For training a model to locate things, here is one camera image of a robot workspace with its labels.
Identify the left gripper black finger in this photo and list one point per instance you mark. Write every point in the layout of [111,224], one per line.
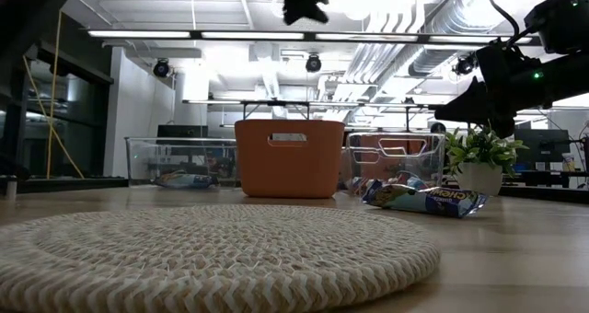
[292,13]
[316,10]

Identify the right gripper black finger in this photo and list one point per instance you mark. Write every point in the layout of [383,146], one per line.
[467,101]
[469,116]

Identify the dark blue granola bar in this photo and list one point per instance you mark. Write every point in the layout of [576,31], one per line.
[184,180]
[414,205]

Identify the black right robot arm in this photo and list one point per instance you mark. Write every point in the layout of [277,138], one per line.
[566,23]

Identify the long overhead light bar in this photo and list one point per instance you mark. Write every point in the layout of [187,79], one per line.
[253,35]

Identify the black computer monitor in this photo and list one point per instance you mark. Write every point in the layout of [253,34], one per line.
[543,142]
[179,131]

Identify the green plant in white pot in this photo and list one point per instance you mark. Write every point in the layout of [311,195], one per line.
[478,179]

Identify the orange plastic bin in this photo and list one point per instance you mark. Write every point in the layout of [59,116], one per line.
[290,175]

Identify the wide clear plastic bin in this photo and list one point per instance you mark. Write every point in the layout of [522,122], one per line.
[184,152]

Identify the beige woven round mat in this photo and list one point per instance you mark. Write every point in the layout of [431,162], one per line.
[207,258]

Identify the black round ceiling camera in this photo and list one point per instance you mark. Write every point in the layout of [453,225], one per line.
[162,68]
[465,65]
[313,63]

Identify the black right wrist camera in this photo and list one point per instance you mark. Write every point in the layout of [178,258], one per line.
[506,66]

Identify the black metal frame stand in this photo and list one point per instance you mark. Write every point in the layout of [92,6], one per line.
[414,106]
[276,103]

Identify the black table frame rail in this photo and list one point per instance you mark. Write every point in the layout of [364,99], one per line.
[69,184]

